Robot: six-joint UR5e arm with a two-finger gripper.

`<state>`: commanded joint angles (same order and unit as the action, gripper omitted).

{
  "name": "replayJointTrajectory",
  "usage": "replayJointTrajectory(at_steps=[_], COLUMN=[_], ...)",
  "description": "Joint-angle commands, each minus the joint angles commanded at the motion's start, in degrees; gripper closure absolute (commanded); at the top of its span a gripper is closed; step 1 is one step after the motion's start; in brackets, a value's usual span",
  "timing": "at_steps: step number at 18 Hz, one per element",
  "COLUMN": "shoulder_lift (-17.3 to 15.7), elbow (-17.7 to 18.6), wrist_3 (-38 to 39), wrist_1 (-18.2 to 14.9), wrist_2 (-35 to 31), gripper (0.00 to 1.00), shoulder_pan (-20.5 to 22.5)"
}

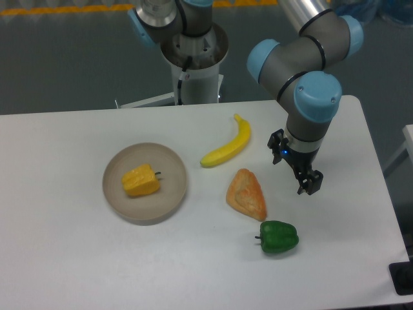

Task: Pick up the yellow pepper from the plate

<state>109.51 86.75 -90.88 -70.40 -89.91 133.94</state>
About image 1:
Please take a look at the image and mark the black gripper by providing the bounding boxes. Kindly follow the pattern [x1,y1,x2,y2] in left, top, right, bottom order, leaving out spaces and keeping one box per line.
[267,129,323,195]

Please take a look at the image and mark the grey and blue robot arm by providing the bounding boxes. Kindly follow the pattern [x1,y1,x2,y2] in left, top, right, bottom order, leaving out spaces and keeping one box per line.
[128,1,364,194]

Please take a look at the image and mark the green bell pepper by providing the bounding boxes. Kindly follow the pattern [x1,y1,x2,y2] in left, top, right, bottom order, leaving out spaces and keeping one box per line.
[255,220,299,254]

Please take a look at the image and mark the beige round plate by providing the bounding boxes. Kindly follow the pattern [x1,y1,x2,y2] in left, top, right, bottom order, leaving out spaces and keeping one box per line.
[103,143,187,225]

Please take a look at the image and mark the yellow bell pepper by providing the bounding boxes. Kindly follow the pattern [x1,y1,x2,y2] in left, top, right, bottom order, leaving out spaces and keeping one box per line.
[121,163,161,196]

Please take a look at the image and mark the yellow banana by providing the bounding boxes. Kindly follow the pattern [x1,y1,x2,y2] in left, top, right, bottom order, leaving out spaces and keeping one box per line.
[199,114,252,168]

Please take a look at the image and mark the triangular bread pastry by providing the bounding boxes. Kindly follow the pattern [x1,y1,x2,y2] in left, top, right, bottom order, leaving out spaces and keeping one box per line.
[226,169,267,222]

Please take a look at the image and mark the white furniture at right edge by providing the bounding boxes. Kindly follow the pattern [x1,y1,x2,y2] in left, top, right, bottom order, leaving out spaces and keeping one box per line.
[382,124,412,178]

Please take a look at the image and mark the black clamp at table edge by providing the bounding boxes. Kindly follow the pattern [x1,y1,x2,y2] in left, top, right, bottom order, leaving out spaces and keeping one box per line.
[388,261,413,296]

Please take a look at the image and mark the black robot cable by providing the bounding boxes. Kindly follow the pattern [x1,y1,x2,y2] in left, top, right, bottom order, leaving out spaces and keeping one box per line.
[176,55,194,106]

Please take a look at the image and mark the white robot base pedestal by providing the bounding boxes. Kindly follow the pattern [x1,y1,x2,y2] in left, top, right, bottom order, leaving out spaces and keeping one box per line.
[119,23,228,109]

